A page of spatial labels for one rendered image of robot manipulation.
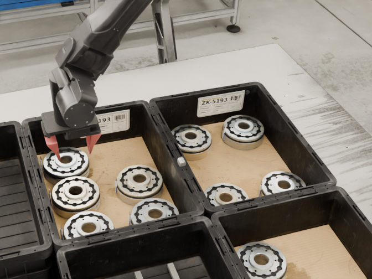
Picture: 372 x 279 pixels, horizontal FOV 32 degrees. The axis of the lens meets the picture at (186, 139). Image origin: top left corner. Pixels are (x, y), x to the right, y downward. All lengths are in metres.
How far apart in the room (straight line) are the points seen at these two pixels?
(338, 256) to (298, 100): 0.75
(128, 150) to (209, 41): 2.15
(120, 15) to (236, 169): 0.55
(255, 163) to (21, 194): 0.54
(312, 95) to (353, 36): 1.88
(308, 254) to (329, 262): 0.04
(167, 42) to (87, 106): 1.14
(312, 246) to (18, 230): 0.61
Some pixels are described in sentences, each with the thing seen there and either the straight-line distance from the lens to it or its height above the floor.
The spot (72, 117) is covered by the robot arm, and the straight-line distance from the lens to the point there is 1.15.
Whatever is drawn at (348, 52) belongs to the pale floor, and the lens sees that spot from 3.73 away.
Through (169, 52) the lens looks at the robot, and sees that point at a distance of 2.26.
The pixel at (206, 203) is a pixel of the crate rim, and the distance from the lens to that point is 1.29.
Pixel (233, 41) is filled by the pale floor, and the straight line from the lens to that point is 3.66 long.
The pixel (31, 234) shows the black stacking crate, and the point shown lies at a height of 0.83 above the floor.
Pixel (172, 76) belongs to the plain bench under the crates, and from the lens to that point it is 2.05.
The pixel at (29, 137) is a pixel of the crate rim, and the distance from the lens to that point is 1.47.
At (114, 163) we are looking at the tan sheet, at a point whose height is 0.83.
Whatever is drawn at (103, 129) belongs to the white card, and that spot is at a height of 0.87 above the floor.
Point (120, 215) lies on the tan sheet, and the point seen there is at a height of 0.83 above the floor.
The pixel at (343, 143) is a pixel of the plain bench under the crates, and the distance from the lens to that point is 1.88.
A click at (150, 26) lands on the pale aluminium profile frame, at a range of 3.52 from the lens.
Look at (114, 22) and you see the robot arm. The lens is 1.13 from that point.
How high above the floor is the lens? 1.83
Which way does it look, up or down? 39 degrees down
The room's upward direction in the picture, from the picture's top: 4 degrees clockwise
